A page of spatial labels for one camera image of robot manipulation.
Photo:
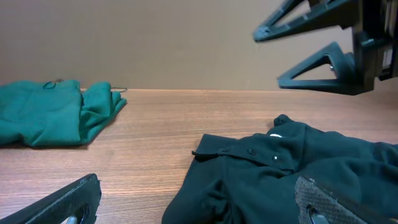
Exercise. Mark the folded green garment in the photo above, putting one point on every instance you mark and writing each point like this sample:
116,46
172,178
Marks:
56,113

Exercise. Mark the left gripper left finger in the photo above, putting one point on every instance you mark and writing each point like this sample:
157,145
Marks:
79,199

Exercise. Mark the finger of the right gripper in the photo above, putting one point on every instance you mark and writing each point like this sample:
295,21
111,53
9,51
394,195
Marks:
322,14
328,70

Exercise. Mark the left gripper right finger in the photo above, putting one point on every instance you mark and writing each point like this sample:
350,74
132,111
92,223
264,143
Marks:
318,204

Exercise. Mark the black polo shirt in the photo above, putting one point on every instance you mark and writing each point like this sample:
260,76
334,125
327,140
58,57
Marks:
252,179

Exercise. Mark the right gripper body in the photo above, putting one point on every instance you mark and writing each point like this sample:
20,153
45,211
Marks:
375,41

